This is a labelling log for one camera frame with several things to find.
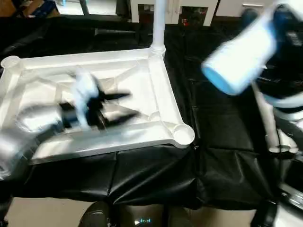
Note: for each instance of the white plastic table top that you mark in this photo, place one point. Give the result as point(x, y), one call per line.
point(142, 90)

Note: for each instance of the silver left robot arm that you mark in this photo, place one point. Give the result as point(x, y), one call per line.
point(23, 132)

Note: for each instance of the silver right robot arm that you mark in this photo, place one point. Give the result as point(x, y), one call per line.
point(286, 99)

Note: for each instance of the white glass door cabinet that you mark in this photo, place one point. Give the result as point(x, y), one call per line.
point(189, 12)

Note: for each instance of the black work mat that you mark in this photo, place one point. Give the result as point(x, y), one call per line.
point(222, 127)

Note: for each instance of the silver robot right leg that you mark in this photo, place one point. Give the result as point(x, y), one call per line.
point(173, 217)

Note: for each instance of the blue box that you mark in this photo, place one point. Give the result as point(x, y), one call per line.
point(42, 7)

